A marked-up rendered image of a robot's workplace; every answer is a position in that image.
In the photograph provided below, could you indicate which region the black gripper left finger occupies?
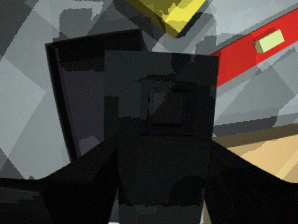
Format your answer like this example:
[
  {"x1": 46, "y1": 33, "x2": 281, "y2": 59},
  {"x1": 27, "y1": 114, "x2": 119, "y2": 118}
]
[{"x1": 0, "y1": 131, "x2": 118, "y2": 224}]

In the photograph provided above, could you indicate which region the tan rectangular floor panel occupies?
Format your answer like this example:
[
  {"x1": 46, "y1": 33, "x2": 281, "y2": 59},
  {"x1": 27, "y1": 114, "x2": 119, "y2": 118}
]
[{"x1": 213, "y1": 123, "x2": 298, "y2": 184}]

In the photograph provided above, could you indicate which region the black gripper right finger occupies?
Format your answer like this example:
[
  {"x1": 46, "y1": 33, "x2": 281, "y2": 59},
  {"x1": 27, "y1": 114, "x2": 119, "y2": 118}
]
[{"x1": 205, "y1": 140, "x2": 298, "y2": 224}]

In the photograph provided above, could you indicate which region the red spirit level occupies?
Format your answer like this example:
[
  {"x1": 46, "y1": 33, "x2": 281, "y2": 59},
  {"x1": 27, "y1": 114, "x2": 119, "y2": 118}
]
[{"x1": 209, "y1": 8, "x2": 298, "y2": 88}]

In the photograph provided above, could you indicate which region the yellow rectangular block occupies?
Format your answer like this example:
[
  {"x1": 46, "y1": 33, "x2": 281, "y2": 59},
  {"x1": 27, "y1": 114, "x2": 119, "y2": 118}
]
[{"x1": 125, "y1": 0, "x2": 205, "y2": 39}]

